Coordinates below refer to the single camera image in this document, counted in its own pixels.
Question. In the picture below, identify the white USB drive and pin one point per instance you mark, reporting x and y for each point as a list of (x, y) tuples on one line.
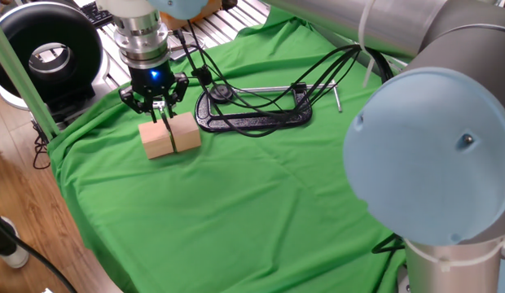
[(159, 104)]

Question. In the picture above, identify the green frame pole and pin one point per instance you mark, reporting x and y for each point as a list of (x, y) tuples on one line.
[(20, 77)]

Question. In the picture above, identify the black metal C-clamp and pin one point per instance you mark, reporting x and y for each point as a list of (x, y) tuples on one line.
[(252, 122)]

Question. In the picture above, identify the dark trouser leg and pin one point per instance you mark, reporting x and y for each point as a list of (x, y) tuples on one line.
[(0, 236)]

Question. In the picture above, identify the green cloth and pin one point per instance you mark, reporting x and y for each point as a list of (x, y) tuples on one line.
[(236, 195)]

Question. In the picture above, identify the white shoe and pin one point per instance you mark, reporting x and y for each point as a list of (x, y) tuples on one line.
[(16, 256)]

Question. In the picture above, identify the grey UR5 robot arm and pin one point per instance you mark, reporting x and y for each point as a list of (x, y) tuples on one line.
[(431, 154)]

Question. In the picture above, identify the black computer keyboard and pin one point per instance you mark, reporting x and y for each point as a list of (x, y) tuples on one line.
[(93, 14)]

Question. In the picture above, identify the light wooden block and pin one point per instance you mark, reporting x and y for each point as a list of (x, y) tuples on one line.
[(155, 140), (186, 132)]

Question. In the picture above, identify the slim grey USB drive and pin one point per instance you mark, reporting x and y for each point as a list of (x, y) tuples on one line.
[(171, 134)]

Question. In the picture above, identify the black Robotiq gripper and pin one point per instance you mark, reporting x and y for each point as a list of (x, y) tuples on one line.
[(150, 79)]

